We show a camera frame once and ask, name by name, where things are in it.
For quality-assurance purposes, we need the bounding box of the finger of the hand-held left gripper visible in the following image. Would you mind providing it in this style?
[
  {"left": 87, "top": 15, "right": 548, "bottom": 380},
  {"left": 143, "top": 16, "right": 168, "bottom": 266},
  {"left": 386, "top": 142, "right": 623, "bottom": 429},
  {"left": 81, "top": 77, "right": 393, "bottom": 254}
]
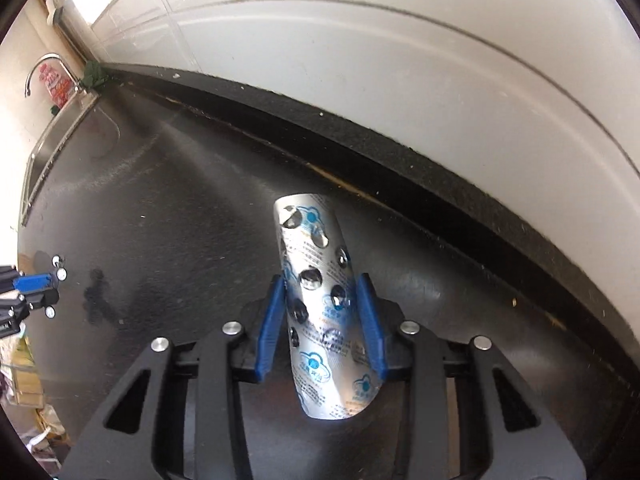
[
  {"left": 0, "top": 291, "right": 59, "bottom": 321},
  {"left": 0, "top": 255, "right": 67, "bottom": 294}
]

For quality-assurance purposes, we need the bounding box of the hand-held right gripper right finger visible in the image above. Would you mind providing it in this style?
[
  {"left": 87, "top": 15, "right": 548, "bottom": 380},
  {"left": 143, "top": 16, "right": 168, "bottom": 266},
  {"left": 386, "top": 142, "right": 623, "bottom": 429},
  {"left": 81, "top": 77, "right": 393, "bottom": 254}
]
[{"left": 356, "top": 274, "right": 587, "bottom": 480}]

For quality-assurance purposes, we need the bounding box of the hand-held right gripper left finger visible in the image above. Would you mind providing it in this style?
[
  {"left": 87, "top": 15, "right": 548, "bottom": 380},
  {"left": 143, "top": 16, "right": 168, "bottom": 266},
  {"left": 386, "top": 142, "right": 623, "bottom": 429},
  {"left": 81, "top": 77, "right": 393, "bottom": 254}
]
[{"left": 65, "top": 275, "right": 288, "bottom": 480}]

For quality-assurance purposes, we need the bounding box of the silver pill blister pack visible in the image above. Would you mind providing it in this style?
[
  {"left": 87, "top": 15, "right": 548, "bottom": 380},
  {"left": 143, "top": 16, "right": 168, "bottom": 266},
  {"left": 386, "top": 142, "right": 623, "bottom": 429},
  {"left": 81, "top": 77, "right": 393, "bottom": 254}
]
[{"left": 273, "top": 192, "right": 382, "bottom": 420}]

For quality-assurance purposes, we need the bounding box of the yellow cardboard box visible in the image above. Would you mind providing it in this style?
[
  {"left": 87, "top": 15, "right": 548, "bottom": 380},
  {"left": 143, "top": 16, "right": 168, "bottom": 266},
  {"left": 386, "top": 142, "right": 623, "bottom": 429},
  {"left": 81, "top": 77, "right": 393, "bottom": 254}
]
[{"left": 7, "top": 335, "right": 47, "bottom": 408}]

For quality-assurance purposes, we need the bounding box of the steel sink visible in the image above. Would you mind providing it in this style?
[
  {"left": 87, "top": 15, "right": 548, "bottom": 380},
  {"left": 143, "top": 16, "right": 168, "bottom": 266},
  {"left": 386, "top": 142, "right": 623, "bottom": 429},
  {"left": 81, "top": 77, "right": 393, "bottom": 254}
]
[{"left": 19, "top": 91, "right": 121, "bottom": 231}]

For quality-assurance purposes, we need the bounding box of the red dish soap bottle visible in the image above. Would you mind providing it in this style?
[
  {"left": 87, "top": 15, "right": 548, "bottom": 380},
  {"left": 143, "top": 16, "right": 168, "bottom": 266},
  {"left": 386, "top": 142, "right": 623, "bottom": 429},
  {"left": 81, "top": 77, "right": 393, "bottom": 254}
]
[{"left": 39, "top": 62, "right": 76, "bottom": 111}]

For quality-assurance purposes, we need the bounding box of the green sponge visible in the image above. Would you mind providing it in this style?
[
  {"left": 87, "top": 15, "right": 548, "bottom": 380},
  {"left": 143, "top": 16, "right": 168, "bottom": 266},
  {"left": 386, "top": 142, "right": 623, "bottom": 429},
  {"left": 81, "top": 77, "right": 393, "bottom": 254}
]
[{"left": 80, "top": 62, "right": 109, "bottom": 87}]

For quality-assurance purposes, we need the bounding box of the chrome faucet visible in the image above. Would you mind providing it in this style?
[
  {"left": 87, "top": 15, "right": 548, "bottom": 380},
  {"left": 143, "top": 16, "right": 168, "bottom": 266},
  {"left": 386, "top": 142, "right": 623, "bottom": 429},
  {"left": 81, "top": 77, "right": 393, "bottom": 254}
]
[{"left": 25, "top": 53, "right": 82, "bottom": 99}]

